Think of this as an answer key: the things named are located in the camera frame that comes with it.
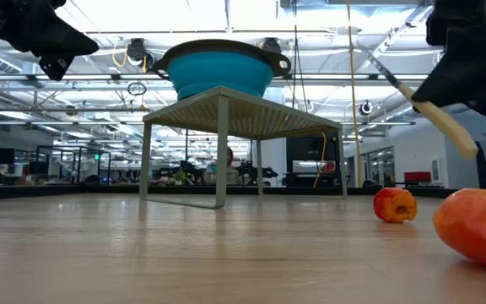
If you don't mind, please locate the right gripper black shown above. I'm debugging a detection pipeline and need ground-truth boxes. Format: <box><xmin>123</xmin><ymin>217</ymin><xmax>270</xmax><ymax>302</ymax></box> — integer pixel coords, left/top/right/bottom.
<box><xmin>411</xmin><ymin>0</ymin><xmax>486</xmax><ymax>119</ymax></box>

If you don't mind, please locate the knife with cream handle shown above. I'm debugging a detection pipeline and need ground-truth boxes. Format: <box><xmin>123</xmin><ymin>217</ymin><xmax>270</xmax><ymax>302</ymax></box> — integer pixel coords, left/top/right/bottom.
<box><xmin>357</xmin><ymin>45</ymin><xmax>479</xmax><ymax>160</ymax></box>

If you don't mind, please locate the blue bowl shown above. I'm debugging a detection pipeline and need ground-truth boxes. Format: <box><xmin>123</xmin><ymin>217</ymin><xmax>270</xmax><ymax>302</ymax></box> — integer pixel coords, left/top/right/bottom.
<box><xmin>152</xmin><ymin>38</ymin><xmax>293</xmax><ymax>101</ymax></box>

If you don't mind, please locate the red box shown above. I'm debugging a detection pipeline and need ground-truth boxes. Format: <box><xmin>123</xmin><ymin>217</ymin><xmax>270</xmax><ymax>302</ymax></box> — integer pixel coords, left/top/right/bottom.
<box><xmin>403</xmin><ymin>171</ymin><xmax>432</xmax><ymax>183</ymax></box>

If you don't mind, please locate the small orange pepper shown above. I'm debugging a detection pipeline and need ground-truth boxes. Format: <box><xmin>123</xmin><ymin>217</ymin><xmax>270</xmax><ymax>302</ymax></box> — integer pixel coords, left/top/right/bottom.
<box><xmin>432</xmin><ymin>187</ymin><xmax>486</xmax><ymax>271</ymax></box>

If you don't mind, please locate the small red pepper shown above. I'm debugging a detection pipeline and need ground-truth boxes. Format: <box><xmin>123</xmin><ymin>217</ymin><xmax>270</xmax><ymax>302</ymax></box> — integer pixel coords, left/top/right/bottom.
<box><xmin>372</xmin><ymin>187</ymin><xmax>419</xmax><ymax>225</ymax></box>

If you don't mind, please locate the black equipment cabinet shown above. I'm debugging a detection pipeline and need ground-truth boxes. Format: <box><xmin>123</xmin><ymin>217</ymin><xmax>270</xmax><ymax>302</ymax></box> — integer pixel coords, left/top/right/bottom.
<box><xmin>285</xmin><ymin>134</ymin><xmax>341</xmax><ymax>188</ymax></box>

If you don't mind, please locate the green perforated metal shelf riser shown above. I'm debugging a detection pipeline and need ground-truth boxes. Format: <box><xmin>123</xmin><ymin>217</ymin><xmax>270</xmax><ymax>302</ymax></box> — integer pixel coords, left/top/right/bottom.
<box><xmin>138</xmin><ymin>85</ymin><xmax>348</xmax><ymax>209</ymax></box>

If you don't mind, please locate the person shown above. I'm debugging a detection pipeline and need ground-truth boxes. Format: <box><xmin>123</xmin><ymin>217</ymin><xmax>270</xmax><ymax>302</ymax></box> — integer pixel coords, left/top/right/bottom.
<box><xmin>203</xmin><ymin>146</ymin><xmax>240</xmax><ymax>186</ymax></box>

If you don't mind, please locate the hanging black cable ring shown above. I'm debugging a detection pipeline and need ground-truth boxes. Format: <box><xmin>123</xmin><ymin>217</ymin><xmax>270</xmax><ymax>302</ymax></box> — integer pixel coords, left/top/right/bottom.
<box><xmin>127</xmin><ymin>81</ymin><xmax>148</xmax><ymax>97</ymax></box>

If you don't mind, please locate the thin yellow cable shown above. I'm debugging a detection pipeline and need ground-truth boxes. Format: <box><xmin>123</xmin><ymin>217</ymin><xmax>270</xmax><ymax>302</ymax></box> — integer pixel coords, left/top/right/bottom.
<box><xmin>312</xmin><ymin>131</ymin><xmax>327</xmax><ymax>189</ymax></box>

